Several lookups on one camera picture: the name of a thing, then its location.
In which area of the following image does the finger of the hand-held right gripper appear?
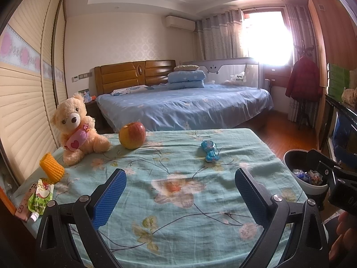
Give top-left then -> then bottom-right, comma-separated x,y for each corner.
307,149 -> 352,186

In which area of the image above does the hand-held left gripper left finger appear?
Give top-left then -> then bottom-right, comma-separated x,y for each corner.
36,168 -> 127,268

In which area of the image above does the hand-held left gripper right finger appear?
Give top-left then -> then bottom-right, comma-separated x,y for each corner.
235,167 -> 330,268

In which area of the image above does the silver snack wrapper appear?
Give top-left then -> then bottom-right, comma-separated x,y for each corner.
308,170 -> 324,186

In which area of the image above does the white round trash bin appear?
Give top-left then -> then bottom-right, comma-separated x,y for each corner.
283,149 -> 330,211

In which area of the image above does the person's right hand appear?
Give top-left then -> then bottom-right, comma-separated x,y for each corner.
328,211 -> 357,263

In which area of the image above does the black cabinet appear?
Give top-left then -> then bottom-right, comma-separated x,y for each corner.
318,93 -> 357,171

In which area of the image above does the green drink pouch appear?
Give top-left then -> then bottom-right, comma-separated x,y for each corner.
27,178 -> 55,216

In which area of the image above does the small blue plastic toy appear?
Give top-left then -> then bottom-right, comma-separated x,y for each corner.
201,140 -> 219,163

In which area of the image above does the red yellow apple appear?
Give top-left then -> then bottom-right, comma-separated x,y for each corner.
119,122 -> 147,150

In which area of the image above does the brown plush toy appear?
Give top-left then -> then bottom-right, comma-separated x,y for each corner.
342,87 -> 357,105

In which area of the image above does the dark wooden nightstand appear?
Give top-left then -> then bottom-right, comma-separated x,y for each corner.
84,100 -> 105,134

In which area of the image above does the pink packet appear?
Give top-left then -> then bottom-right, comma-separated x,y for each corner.
15,183 -> 39,223

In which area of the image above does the green box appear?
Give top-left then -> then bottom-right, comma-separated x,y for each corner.
327,63 -> 352,102

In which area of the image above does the dark red coat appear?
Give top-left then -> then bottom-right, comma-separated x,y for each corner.
285,57 -> 323,102

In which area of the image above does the cream teddy bear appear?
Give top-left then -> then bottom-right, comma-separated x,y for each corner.
52,93 -> 111,166

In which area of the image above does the flat printed white pillow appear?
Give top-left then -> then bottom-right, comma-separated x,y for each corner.
110,85 -> 148,96

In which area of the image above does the bed with blue sheet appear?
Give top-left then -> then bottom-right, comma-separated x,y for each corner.
95,82 -> 274,133

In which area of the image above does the wooden headboard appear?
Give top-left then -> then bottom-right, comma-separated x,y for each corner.
94,60 -> 177,97

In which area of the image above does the cream slatted wardrobe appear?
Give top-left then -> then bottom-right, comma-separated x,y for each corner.
0,0 -> 69,190

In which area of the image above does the tall wooden cabinet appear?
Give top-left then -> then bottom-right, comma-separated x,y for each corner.
303,0 -> 357,95

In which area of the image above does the folded blue quilt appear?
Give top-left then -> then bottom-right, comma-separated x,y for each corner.
167,71 -> 206,90

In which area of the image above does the bright window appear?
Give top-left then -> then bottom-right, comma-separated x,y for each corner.
243,10 -> 293,67

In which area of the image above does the grey curtain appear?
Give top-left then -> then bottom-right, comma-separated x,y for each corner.
283,3 -> 310,122
195,8 -> 249,60

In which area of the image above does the small patterned pillow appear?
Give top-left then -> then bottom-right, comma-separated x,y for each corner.
174,64 -> 200,72

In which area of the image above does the white air conditioner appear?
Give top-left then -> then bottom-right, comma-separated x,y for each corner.
165,15 -> 196,32

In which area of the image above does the wall switch panel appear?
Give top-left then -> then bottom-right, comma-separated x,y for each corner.
72,72 -> 93,83

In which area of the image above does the grey bed guard rail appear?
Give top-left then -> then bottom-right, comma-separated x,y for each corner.
180,57 -> 263,88

